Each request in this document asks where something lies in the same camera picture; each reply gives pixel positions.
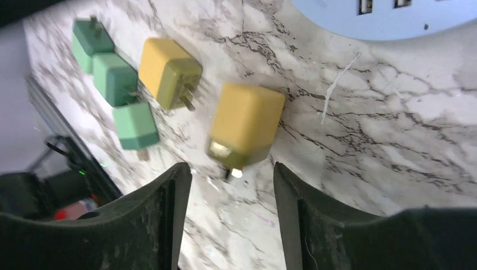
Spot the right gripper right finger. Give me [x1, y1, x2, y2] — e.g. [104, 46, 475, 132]
[273, 163, 476, 269]

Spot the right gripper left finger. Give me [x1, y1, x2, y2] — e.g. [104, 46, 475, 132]
[1, 162, 192, 269]

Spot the green plug adapter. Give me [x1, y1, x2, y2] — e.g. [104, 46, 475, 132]
[112, 102, 160, 161]
[71, 17, 115, 75]
[92, 52, 138, 107]

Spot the yellow plug adapter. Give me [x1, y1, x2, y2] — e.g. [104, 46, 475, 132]
[205, 82, 286, 180]
[138, 37, 203, 111]

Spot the round blue socket hub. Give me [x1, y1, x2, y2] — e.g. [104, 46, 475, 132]
[293, 0, 476, 41]

